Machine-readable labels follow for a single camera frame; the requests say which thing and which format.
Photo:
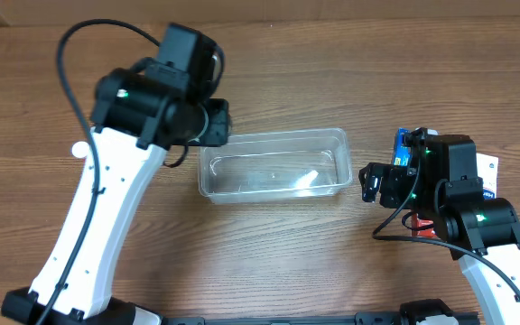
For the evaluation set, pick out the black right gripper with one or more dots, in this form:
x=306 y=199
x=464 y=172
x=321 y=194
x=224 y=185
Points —
x=389 y=185

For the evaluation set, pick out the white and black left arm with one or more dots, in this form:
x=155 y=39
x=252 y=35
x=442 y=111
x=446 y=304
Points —
x=140 y=113

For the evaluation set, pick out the blue lozenge box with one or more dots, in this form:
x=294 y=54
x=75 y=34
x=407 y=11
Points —
x=401 y=154

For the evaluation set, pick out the red Panadol box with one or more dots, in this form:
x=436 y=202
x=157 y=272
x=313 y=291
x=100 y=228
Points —
x=422 y=227

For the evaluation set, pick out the orange tube with white cap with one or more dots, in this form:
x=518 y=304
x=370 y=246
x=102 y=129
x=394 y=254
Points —
x=80 y=149

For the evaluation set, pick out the white and blue plaster box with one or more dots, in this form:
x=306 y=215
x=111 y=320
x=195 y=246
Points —
x=487 y=167

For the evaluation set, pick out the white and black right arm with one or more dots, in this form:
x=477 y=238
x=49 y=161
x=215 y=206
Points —
x=482 y=235

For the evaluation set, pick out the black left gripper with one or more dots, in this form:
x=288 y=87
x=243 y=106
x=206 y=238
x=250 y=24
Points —
x=218 y=122

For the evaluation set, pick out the clear plastic container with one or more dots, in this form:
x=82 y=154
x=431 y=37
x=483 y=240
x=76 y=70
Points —
x=276 y=166

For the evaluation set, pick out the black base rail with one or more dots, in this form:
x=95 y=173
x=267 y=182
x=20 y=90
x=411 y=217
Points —
x=423 y=312

